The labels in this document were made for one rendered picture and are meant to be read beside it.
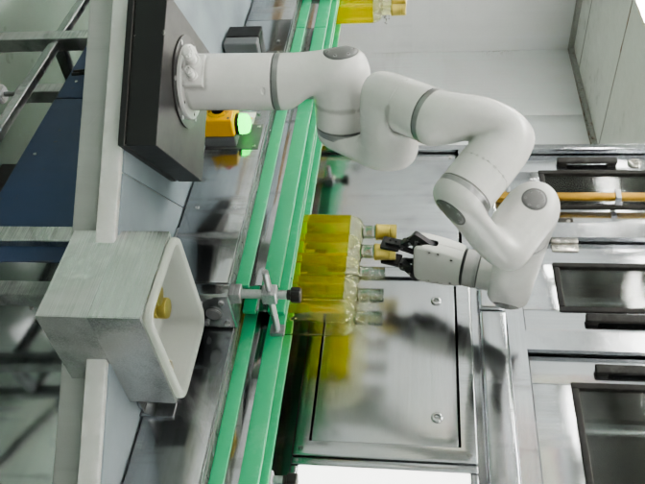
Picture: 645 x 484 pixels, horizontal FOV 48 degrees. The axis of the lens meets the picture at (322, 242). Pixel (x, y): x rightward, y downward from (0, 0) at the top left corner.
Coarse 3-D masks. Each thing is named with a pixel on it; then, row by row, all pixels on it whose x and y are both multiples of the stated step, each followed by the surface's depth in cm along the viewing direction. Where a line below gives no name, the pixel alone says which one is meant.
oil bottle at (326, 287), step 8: (296, 280) 145; (304, 280) 144; (312, 280) 144; (320, 280) 144; (328, 280) 144; (336, 280) 144; (344, 280) 144; (352, 280) 144; (304, 288) 143; (312, 288) 143; (320, 288) 143; (328, 288) 143; (336, 288) 142; (344, 288) 142; (352, 288) 142; (304, 296) 142; (312, 296) 142; (320, 296) 142; (328, 296) 141; (336, 296) 141; (344, 296) 141; (352, 296) 142
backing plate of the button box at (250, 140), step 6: (252, 126) 159; (258, 126) 159; (252, 132) 158; (258, 132) 158; (240, 138) 157; (246, 138) 156; (252, 138) 156; (258, 138) 156; (240, 144) 155; (246, 144) 155; (252, 144) 155; (258, 144) 155
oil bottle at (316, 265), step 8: (304, 256) 149; (312, 256) 149; (320, 256) 149; (328, 256) 148; (336, 256) 148; (344, 256) 148; (296, 264) 148; (304, 264) 148; (312, 264) 147; (320, 264) 147; (328, 264) 147; (336, 264) 147; (344, 264) 147; (352, 264) 147; (296, 272) 146; (304, 272) 146; (312, 272) 146; (320, 272) 146; (328, 272) 146; (336, 272) 145; (344, 272) 145; (352, 272) 145; (360, 272) 147; (360, 280) 148
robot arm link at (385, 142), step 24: (384, 72) 114; (360, 96) 115; (384, 96) 110; (408, 96) 108; (360, 120) 116; (384, 120) 112; (408, 120) 108; (336, 144) 123; (360, 144) 119; (384, 144) 114; (408, 144) 115; (384, 168) 118
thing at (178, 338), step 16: (176, 240) 112; (176, 256) 116; (160, 272) 107; (176, 272) 118; (160, 288) 106; (176, 288) 121; (192, 288) 121; (176, 304) 124; (192, 304) 124; (144, 320) 103; (160, 320) 126; (176, 320) 127; (192, 320) 127; (160, 336) 125; (176, 336) 125; (192, 336) 125; (160, 352) 107; (176, 352) 123; (192, 352) 123; (176, 368) 120; (192, 368) 121; (176, 384) 113
